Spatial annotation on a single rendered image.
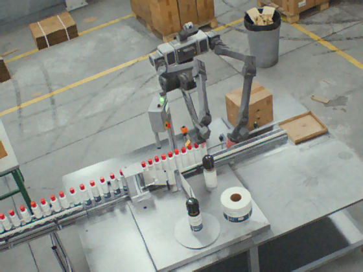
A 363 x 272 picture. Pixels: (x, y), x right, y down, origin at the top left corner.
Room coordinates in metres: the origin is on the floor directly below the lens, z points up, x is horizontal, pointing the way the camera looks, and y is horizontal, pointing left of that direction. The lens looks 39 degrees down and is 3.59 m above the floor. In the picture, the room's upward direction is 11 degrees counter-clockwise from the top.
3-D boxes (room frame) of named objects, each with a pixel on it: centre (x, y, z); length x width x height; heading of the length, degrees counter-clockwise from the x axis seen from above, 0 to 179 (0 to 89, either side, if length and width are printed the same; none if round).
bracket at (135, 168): (2.70, 0.38, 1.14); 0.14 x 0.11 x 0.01; 105
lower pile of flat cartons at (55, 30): (7.22, 1.61, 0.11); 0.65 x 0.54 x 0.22; 108
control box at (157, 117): (2.95, 0.12, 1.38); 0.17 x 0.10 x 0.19; 160
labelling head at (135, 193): (2.70, 0.38, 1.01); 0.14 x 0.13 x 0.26; 105
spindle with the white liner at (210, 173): (2.64, -0.15, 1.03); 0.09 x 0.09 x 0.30
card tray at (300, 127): (3.15, -0.97, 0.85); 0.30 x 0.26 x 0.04; 105
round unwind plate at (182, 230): (2.27, 0.02, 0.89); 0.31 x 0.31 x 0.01
